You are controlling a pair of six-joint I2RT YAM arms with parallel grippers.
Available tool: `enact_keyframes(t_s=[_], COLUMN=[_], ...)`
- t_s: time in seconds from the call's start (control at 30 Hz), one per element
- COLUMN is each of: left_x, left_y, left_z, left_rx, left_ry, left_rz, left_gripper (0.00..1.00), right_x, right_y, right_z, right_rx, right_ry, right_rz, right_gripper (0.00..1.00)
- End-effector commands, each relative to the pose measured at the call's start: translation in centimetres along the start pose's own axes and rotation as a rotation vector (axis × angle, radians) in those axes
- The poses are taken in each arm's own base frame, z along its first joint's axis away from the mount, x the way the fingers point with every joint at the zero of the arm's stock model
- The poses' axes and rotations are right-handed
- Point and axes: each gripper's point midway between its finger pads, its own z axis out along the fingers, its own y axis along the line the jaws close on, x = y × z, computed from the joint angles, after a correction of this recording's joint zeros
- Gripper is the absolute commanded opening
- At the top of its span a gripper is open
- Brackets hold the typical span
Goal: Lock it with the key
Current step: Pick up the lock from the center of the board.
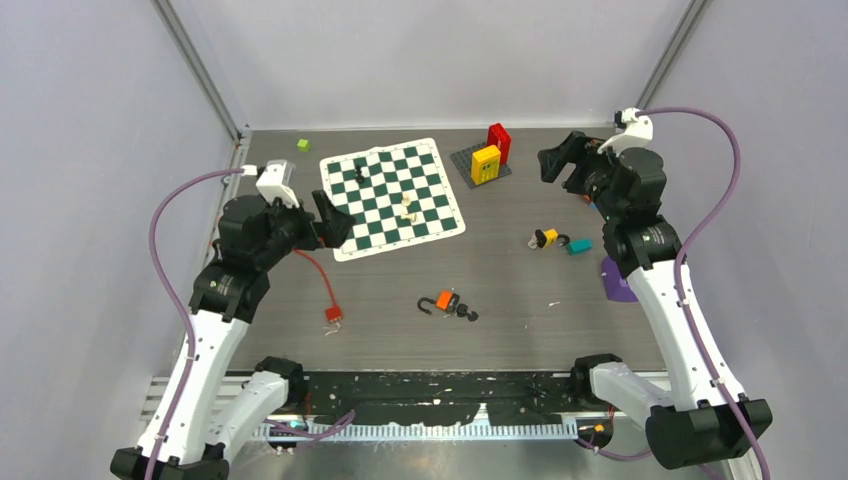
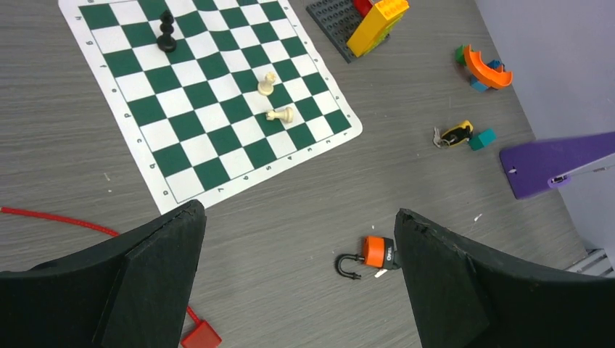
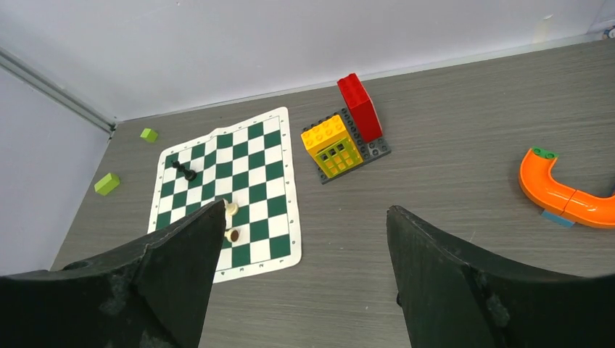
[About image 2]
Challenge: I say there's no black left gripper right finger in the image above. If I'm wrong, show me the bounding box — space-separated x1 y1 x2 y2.
394 209 614 347

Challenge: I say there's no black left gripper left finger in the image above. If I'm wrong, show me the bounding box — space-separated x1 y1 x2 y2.
1 200 207 347

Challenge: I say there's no yellow black key fob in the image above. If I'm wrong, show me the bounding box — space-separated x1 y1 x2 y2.
432 120 474 149

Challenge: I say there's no purple white device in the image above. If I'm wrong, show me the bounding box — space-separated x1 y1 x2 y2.
499 131 614 199

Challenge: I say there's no teal cube block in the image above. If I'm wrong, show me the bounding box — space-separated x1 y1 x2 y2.
468 128 497 151

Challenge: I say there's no green white chess mat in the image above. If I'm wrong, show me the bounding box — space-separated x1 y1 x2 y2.
59 1 363 213

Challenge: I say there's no orange curved toy track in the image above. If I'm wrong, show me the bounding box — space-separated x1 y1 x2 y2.
455 45 513 92

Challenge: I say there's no cream lying chess piece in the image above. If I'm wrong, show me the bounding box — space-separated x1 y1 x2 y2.
265 107 294 123

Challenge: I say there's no cream standing chess piece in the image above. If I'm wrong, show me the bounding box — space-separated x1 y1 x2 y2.
257 72 276 96

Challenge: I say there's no black chess piece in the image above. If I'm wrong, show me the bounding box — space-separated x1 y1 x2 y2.
157 9 177 53

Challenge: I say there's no yellow building block tower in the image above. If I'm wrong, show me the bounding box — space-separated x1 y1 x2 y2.
347 0 410 57

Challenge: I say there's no dark grey building baseplate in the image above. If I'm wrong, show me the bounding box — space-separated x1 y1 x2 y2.
305 0 363 63

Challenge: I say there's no red building block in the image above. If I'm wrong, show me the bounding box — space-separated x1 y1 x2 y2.
352 0 373 17

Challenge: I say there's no red cable with plug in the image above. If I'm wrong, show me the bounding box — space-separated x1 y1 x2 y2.
0 206 223 348

